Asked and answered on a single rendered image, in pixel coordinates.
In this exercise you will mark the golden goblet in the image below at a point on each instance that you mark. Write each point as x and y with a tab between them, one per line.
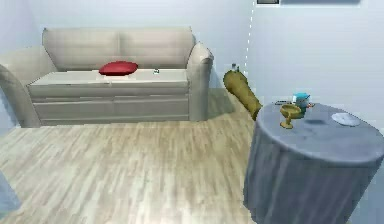
289	112

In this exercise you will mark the red cushion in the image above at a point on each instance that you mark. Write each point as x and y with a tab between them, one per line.
118	68

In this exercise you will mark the teal white box toy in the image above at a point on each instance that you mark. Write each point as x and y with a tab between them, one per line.
302	101

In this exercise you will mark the grey round draped table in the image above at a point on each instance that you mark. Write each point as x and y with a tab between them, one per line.
310	166

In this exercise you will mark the dark flat object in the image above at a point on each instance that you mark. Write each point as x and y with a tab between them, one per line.
282	102

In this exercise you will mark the white plate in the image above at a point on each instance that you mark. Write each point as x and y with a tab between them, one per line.
345	119

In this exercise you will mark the small dark object on sofa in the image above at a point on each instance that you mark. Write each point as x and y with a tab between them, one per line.
155	71

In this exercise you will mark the olive green long bag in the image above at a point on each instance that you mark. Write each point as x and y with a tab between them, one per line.
240	90

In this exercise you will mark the beige sofa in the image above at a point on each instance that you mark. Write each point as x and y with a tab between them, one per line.
110	96

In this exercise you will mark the dark framed wall picture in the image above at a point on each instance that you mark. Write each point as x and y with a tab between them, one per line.
267	1

